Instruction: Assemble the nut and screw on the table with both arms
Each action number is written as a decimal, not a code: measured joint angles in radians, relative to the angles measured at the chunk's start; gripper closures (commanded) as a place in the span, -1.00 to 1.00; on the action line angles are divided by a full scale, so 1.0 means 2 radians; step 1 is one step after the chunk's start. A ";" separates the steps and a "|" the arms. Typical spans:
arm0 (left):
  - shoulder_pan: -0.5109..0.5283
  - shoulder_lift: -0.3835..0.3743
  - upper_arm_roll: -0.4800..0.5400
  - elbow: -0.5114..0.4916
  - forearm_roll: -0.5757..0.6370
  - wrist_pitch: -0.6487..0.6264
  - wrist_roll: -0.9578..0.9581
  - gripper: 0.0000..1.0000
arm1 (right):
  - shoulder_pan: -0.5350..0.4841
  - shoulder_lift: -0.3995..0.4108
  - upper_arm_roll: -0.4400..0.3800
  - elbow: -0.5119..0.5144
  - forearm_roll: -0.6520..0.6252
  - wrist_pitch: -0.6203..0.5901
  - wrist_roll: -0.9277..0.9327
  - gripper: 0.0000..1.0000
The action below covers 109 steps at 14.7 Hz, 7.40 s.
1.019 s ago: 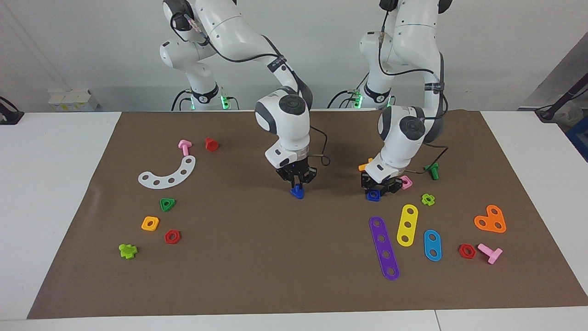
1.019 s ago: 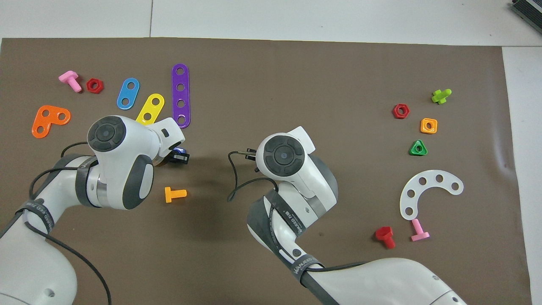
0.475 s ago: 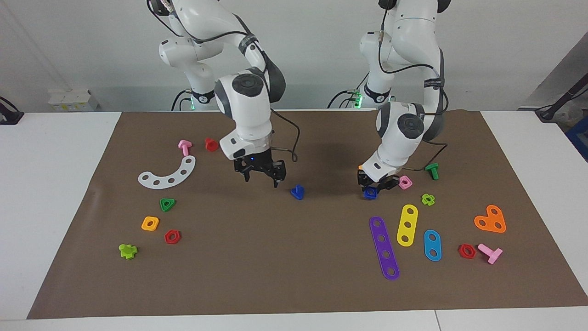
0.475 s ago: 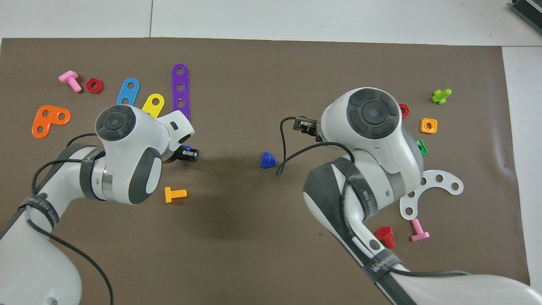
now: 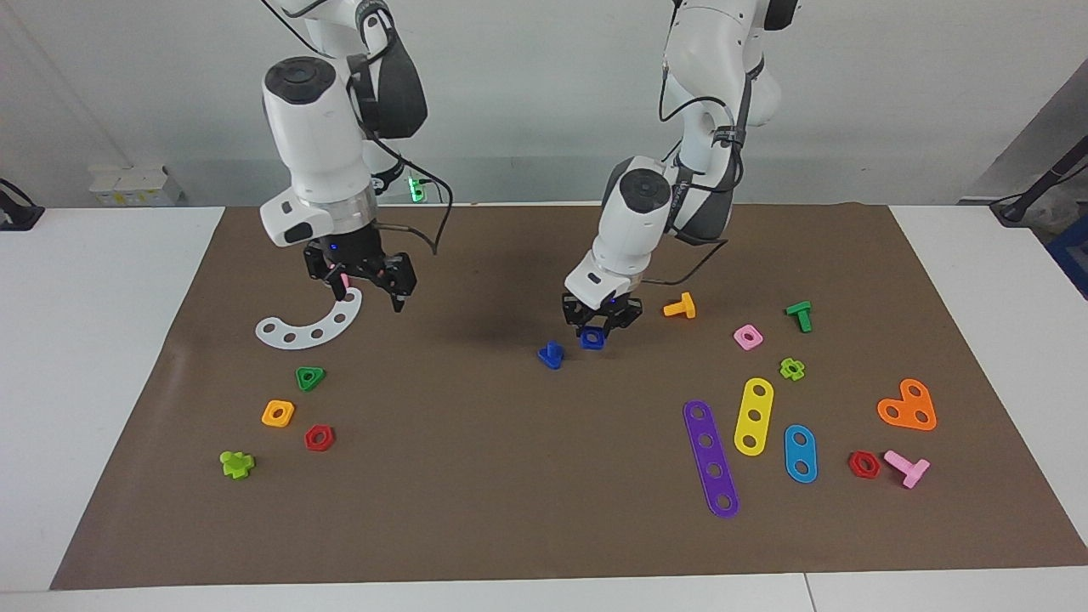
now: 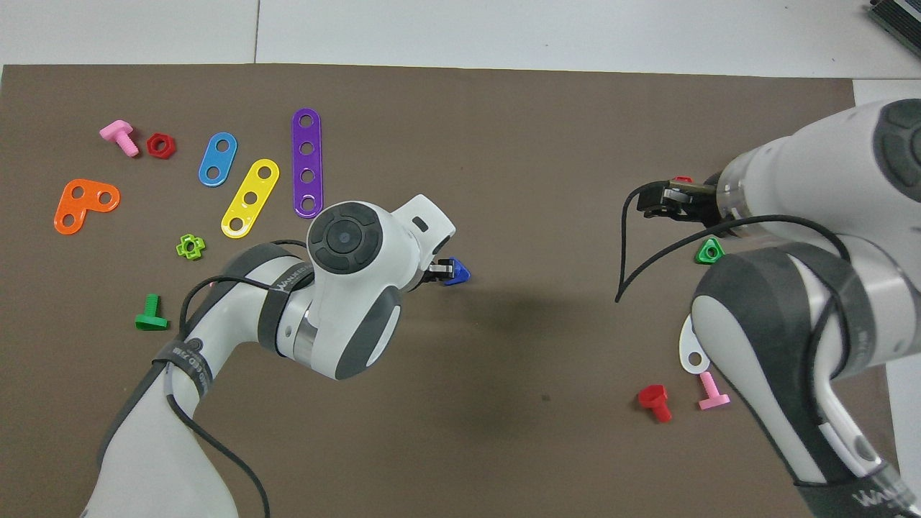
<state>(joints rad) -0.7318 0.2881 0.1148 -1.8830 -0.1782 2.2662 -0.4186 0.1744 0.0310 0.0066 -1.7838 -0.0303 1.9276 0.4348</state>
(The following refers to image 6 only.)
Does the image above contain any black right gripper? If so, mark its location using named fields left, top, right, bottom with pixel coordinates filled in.
left=638, top=176, right=722, bottom=221

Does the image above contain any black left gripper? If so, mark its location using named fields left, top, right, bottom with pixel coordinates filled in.
left=416, top=260, right=455, bottom=288

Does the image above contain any red hex-head plastic screw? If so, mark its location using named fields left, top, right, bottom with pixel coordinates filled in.
left=638, top=383, right=673, bottom=424

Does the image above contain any pink plastic screw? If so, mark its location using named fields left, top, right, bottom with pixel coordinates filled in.
left=99, top=119, right=140, bottom=158
left=697, top=371, right=731, bottom=412

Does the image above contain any dark green plastic screw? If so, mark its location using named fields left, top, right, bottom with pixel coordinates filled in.
left=135, top=293, right=170, bottom=332

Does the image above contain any brown paper table mat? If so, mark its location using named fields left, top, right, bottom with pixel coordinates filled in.
left=0, top=63, right=906, bottom=518

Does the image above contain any white curved five-hole plate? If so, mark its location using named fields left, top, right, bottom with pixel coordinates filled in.
left=679, top=313, right=713, bottom=376

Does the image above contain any purple four-hole plastic strip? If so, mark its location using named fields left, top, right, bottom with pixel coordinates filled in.
left=291, top=107, right=325, bottom=219

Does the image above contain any yellow three-hole plastic strip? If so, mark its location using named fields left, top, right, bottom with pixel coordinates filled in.
left=220, top=158, right=281, bottom=240

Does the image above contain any blue two-hole plastic strip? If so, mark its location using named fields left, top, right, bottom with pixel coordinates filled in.
left=198, top=132, right=238, bottom=188

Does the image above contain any black finned metal device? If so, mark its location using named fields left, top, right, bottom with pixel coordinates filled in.
left=866, top=0, right=921, bottom=38

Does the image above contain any orange three-hole angled plate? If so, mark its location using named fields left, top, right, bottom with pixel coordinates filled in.
left=53, top=178, right=122, bottom=236

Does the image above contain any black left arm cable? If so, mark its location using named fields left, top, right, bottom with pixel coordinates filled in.
left=164, top=239, right=312, bottom=518

